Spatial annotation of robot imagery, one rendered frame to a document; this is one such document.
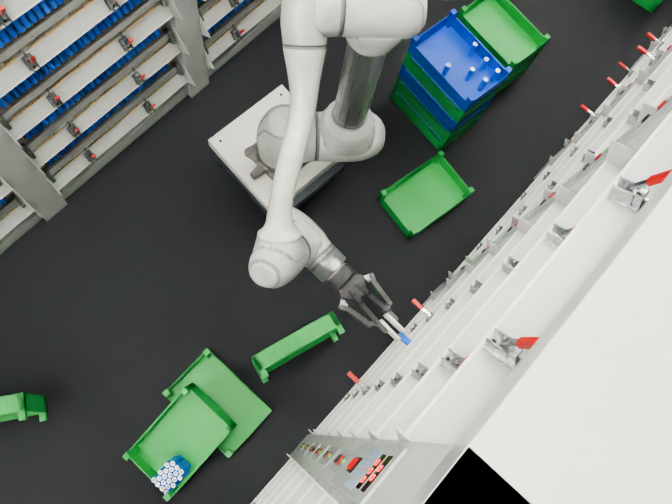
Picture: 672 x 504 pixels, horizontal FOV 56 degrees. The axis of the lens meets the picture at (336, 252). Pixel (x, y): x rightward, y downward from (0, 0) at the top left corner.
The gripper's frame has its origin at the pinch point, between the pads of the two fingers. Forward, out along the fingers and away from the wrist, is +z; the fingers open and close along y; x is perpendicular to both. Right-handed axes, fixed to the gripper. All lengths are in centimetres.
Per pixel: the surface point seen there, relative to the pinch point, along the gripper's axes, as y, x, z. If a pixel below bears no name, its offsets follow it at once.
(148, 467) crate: -73, 64, -17
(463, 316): -2.0, -48.2, 0.0
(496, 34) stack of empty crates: 127, 51, -37
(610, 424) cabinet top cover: -23, -111, -2
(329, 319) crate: -1.3, 43.9, -9.0
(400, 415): -26, -67, -3
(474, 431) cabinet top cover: -30, -109, -9
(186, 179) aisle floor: 5, 74, -80
